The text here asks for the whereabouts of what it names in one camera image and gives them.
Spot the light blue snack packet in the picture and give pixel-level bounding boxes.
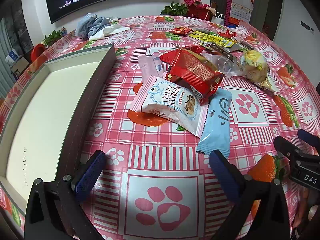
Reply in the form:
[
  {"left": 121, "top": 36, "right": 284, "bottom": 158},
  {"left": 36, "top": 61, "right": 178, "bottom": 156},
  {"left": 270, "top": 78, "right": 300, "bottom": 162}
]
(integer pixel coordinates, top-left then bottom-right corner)
[{"left": 196, "top": 88, "right": 232, "bottom": 159}]

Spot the white crispy cranberry snack packet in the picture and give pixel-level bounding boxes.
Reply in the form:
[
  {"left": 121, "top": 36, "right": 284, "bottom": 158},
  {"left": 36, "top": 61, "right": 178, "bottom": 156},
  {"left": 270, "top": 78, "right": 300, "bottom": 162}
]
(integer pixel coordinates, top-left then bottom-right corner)
[{"left": 130, "top": 76, "right": 208, "bottom": 138}]

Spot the shallow cream tray box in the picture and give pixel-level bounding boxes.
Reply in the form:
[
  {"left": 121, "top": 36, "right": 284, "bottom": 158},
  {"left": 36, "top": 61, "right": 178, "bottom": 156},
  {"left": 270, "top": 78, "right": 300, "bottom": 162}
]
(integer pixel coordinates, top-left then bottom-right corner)
[{"left": 1, "top": 44, "right": 117, "bottom": 213}]

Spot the yellow cake in clear wrapper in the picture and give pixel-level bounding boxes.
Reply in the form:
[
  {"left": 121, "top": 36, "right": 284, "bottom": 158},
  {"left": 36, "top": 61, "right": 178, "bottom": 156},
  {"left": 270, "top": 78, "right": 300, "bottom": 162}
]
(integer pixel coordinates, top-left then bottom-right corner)
[{"left": 239, "top": 50, "right": 278, "bottom": 92}]

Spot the pink strawberry tablecloth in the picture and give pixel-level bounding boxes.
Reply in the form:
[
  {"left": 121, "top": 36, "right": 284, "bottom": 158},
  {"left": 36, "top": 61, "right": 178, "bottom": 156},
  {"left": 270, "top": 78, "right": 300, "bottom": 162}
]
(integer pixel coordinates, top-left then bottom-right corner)
[{"left": 0, "top": 15, "right": 320, "bottom": 240}]

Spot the small red packet far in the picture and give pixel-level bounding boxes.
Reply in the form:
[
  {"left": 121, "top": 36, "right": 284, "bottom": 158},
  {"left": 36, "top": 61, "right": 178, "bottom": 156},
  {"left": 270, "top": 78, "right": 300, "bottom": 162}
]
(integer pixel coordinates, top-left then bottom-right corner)
[{"left": 217, "top": 30, "right": 237, "bottom": 39}]

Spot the red checked snack packet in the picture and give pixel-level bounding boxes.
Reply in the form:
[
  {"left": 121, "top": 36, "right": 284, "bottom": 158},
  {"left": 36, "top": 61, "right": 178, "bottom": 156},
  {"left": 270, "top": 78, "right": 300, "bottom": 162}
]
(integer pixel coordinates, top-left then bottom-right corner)
[{"left": 160, "top": 48, "right": 225, "bottom": 105}]

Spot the clear wrapped dark bar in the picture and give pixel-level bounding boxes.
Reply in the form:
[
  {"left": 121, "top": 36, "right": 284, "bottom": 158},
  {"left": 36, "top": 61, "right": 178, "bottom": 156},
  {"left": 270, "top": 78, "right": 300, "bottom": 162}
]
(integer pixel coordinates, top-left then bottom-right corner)
[{"left": 202, "top": 43, "right": 236, "bottom": 62}]

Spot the yellow flat snack bag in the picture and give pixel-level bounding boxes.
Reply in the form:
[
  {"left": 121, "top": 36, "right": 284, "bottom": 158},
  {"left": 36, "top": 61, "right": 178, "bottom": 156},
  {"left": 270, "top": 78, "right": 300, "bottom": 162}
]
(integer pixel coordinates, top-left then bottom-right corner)
[{"left": 188, "top": 31, "right": 234, "bottom": 48}]

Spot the white gift bag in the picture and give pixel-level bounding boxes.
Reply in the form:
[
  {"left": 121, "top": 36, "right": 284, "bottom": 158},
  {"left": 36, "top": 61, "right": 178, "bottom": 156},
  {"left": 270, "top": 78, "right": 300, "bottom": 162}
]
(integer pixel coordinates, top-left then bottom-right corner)
[{"left": 211, "top": 12, "right": 225, "bottom": 25}]

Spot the small red candy packet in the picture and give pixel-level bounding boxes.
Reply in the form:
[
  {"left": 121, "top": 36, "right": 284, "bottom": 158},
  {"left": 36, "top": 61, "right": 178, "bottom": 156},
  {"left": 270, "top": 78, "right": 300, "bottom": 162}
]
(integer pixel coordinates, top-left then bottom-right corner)
[{"left": 170, "top": 27, "right": 192, "bottom": 36}]

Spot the pale pink snack packet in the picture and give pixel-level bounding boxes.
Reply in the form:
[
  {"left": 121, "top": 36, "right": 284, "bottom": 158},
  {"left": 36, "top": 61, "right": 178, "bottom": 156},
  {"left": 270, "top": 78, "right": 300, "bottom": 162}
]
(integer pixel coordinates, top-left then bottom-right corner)
[{"left": 138, "top": 55, "right": 167, "bottom": 83}]

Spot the red plastic chair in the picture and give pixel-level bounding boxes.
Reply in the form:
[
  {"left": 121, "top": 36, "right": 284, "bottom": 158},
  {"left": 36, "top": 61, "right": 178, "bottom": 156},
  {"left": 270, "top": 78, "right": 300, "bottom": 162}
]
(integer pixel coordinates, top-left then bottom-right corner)
[{"left": 30, "top": 43, "right": 46, "bottom": 62}]

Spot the red gift box with flowers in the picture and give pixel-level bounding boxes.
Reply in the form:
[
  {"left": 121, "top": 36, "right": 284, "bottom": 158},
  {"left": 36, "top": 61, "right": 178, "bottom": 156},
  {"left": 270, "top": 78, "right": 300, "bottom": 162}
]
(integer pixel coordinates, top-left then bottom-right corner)
[{"left": 182, "top": 0, "right": 216, "bottom": 21}]

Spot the green potted plant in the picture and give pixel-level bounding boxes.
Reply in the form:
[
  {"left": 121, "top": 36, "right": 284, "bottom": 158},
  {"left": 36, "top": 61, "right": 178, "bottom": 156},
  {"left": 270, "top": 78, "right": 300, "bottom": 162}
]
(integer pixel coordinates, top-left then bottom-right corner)
[{"left": 161, "top": 2, "right": 188, "bottom": 16}]

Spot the small green plant left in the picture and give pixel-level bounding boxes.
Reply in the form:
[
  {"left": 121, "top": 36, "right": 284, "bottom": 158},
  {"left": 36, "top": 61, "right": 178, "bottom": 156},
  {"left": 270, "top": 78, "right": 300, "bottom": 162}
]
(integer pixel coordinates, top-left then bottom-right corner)
[{"left": 42, "top": 30, "right": 62, "bottom": 47}]

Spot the white crumpled cloth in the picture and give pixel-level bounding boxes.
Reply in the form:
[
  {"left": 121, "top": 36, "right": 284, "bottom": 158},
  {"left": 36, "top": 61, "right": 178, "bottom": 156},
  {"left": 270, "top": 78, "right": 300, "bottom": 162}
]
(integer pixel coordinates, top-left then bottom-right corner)
[{"left": 89, "top": 24, "right": 130, "bottom": 41}]

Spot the blue crumpled cloth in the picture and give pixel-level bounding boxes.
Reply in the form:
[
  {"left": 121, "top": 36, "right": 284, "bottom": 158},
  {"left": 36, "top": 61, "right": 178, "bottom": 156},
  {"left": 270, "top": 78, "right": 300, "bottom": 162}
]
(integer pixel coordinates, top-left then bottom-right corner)
[{"left": 75, "top": 13, "right": 111, "bottom": 38}]

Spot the wall calendar red border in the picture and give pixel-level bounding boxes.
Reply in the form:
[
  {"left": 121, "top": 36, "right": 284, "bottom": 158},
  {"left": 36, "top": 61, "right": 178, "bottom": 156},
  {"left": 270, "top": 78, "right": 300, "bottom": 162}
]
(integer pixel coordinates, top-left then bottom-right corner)
[{"left": 225, "top": 0, "right": 254, "bottom": 25}]

